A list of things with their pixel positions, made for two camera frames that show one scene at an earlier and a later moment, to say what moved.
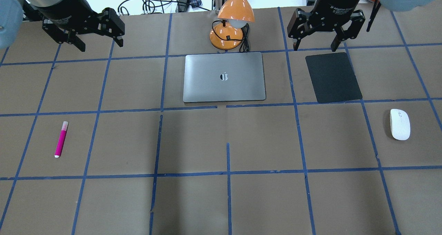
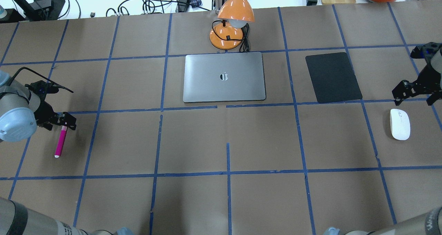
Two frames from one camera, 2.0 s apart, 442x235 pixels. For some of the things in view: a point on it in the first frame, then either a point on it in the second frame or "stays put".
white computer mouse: (400, 124) stays put
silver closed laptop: (224, 77) stays put
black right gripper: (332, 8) → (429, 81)
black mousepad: (332, 77) stays put
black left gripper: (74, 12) → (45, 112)
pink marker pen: (61, 139) stays put
